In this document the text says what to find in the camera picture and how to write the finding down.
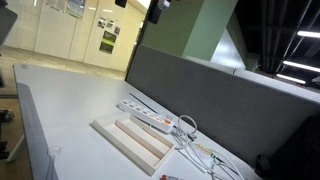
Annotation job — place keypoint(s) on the red clear handled screwdriver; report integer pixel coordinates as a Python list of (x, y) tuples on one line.
[(168, 177)]

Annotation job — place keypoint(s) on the wooden divided tray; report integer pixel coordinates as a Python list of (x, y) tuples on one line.
[(138, 142)]

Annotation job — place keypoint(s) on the white power strip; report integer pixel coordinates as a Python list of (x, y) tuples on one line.
[(146, 115)]

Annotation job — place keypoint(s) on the white adapter with labels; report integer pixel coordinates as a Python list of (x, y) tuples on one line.
[(200, 157)]

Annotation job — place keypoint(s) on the grey desk partition panel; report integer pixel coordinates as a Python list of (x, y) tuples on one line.
[(249, 116)]

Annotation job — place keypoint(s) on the clear plastic desk clip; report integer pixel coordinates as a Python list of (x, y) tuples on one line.
[(52, 152)]

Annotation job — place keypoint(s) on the green black wall poster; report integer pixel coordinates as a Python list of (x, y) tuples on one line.
[(107, 42)]

